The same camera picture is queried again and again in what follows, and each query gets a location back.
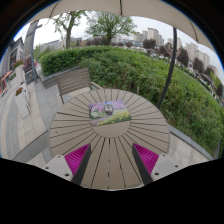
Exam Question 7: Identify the tall thin-crowned tree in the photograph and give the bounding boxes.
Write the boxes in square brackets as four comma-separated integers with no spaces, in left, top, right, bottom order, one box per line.
[51,9,88,50]

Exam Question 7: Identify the green trimmed hedge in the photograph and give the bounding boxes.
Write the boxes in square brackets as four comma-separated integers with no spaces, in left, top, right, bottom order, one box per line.
[39,45,224,158]

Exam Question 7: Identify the tall grey sign pillar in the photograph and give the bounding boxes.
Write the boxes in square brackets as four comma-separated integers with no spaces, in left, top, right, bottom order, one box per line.
[22,19,44,84]

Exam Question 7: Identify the round dense-crowned tree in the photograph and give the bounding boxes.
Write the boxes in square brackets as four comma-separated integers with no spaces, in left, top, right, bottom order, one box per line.
[84,11,138,46]

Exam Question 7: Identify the dark curved umbrella pole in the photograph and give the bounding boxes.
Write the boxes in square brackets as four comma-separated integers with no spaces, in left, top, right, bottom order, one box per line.
[156,27,178,109]

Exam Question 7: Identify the distant high-rise buildings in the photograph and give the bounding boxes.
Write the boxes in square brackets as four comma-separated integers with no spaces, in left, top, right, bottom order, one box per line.
[36,27,224,84]

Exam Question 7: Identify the storefront building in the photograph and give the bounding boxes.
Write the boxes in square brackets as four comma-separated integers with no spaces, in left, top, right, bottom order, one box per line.
[0,36,25,98]

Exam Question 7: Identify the grey slatted outdoor chair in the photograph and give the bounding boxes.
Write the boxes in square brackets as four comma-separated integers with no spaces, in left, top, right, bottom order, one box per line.
[54,66,103,104]

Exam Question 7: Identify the beige patio umbrella canopy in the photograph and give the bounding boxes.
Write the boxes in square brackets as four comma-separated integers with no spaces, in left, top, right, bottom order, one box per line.
[29,0,216,53]

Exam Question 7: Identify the white planter box with flowers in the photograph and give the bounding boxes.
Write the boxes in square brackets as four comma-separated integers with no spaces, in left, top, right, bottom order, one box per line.
[14,87,32,118]
[13,59,26,84]

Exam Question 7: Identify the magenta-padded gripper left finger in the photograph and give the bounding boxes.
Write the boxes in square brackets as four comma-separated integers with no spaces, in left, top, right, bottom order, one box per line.
[42,143,92,186]

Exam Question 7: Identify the flower landscape print mouse pad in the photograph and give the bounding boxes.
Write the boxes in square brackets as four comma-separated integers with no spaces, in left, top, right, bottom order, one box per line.
[88,100,132,127]

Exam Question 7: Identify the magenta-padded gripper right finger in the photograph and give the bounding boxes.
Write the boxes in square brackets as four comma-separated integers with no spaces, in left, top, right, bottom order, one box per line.
[132,143,183,186]

